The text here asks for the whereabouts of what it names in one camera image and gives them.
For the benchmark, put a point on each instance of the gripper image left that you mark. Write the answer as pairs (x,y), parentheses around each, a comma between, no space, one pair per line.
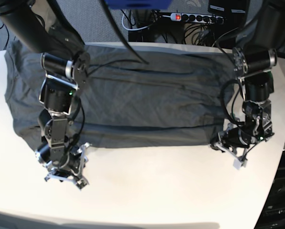
(72,166)

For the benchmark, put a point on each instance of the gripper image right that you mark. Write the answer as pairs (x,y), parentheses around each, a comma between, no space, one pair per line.
(233,138)

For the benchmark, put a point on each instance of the grey T-shirt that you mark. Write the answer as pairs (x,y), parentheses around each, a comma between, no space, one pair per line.
(173,100)

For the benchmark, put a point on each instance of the robot arm image left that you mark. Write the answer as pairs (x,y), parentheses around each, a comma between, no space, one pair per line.
(66,64)

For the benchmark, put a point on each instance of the black OpenArm base box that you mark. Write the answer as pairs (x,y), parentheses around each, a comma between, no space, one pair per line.
(273,213)

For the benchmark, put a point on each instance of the white power strip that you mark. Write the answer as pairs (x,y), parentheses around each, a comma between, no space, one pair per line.
(197,18)

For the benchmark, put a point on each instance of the blue plastic bin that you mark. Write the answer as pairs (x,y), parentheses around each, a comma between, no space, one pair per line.
(138,4)

